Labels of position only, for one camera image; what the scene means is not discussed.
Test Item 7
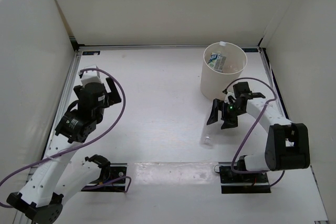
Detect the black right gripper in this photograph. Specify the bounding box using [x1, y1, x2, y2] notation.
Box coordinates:
[207, 98, 245, 130]

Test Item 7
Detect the clear unlabeled plastic bottle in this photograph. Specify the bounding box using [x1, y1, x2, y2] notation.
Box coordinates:
[200, 123, 220, 149]

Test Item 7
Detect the clear bottle green white label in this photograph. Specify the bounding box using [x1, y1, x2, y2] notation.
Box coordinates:
[207, 41, 227, 73]

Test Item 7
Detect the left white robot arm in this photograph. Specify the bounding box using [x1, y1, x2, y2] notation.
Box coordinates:
[1, 75, 125, 223]

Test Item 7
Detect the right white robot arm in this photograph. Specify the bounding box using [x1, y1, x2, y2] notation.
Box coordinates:
[206, 82, 310, 182]

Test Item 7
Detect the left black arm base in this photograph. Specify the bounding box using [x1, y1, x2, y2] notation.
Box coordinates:
[81, 164, 127, 193]

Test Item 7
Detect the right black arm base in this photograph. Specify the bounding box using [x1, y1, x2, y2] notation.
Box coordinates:
[218, 165, 271, 194]

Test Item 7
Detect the white round bin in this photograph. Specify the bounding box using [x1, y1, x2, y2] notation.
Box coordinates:
[200, 42, 247, 100]

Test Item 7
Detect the black XDOF label left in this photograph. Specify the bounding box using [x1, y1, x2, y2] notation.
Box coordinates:
[82, 51, 100, 56]

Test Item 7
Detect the black xdof label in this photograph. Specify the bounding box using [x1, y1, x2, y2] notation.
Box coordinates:
[243, 48, 259, 53]
[82, 51, 100, 56]

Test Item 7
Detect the black XDOF label right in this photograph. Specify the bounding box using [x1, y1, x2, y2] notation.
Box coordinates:
[243, 48, 259, 53]

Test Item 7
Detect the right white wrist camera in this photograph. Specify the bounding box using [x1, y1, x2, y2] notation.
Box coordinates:
[223, 89, 236, 109]

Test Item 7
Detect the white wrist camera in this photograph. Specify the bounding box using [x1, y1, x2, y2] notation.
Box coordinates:
[223, 89, 236, 109]
[78, 70, 102, 87]

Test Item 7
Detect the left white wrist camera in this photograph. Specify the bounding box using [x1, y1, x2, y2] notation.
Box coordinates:
[78, 70, 102, 87]

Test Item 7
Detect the aluminium table frame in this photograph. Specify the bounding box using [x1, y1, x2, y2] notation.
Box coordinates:
[56, 45, 329, 223]

